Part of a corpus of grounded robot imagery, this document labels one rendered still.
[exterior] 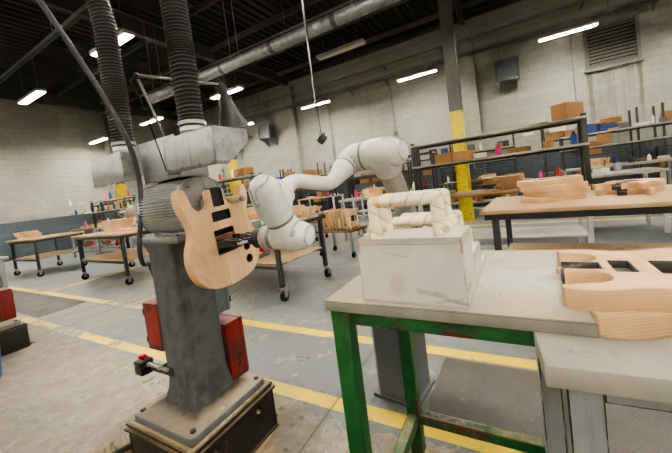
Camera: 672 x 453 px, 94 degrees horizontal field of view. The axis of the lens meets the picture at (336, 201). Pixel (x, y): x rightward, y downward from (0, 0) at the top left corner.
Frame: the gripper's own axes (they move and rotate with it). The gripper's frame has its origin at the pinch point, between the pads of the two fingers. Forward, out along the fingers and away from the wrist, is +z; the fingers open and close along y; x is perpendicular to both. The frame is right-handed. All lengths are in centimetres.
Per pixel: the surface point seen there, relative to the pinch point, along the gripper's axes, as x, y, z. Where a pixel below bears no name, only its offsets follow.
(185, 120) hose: 50, -1, 7
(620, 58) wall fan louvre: 171, 1121, -398
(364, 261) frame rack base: -5, -12, -66
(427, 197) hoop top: 10, -10, -85
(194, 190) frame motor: 22.0, 3.9, 18.0
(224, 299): -38, 21, 38
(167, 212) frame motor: 14.7, -3.6, 29.0
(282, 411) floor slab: -112, 33, 26
